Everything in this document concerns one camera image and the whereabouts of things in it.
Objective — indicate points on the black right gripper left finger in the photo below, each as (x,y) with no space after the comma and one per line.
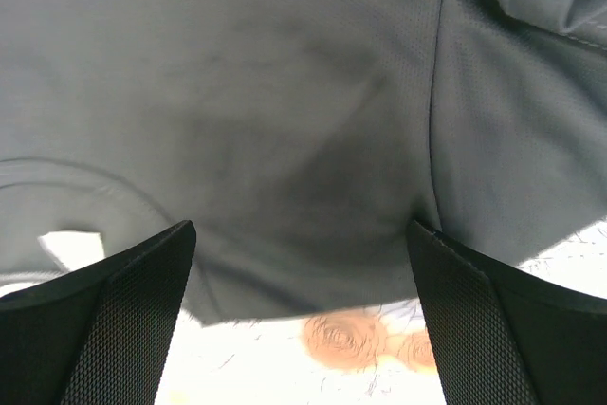
(100,334)

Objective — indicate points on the dark grey t shirt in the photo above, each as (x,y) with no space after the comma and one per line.
(301,136)

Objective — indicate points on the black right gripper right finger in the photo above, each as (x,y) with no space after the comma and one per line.
(502,336)

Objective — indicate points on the floral table mat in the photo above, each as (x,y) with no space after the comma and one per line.
(375,355)

